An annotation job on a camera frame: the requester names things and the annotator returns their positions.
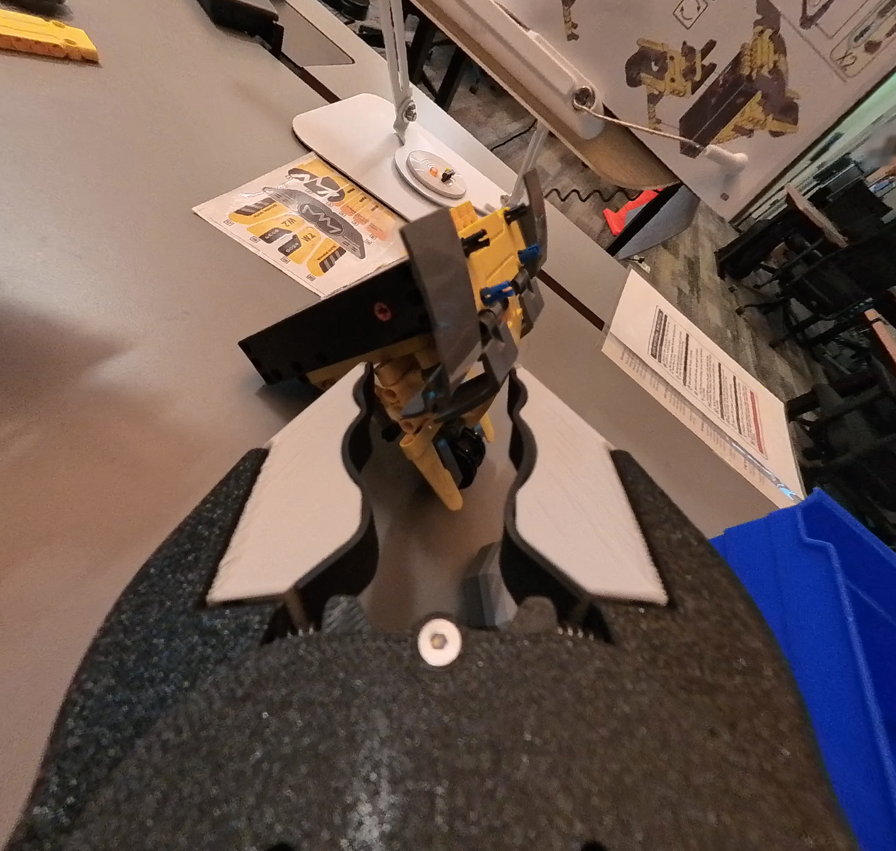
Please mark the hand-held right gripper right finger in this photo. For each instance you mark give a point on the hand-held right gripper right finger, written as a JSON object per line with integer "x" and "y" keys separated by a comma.
{"x": 588, "y": 515}

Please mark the yellow toy beam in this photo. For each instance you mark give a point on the yellow toy beam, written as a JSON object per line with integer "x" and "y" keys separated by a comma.
{"x": 49, "y": 37}

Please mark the grey toy brick part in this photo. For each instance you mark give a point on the grey toy brick part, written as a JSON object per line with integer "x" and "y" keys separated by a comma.
{"x": 486, "y": 585}

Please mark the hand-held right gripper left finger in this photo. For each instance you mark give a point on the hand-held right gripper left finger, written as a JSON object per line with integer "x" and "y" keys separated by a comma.
{"x": 294, "y": 508}

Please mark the orange floor object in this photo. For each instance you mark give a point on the orange floor object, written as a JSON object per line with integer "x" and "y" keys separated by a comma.
{"x": 626, "y": 217}

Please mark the yellow toy brick vehicle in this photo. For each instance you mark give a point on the yellow toy brick vehicle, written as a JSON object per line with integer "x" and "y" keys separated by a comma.
{"x": 483, "y": 256}

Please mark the yellow grey sticker sheet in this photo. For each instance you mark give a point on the yellow grey sticker sheet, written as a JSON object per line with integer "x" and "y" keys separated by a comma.
{"x": 294, "y": 221}

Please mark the black office chair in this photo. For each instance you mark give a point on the black office chair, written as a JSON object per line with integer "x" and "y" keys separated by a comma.
{"x": 791, "y": 277}

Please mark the printed paper sheet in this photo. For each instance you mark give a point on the printed paper sheet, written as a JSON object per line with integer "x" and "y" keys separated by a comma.
{"x": 700, "y": 389}

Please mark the white book stand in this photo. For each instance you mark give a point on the white book stand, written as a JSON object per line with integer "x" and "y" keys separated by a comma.
{"x": 343, "y": 130}

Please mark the blue storage bin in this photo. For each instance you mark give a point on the blue storage bin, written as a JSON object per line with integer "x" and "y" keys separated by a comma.
{"x": 805, "y": 620}

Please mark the toy instruction booklet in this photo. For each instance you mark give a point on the toy instruction booklet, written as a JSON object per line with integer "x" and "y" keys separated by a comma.
{"x": 770, "y": 25}

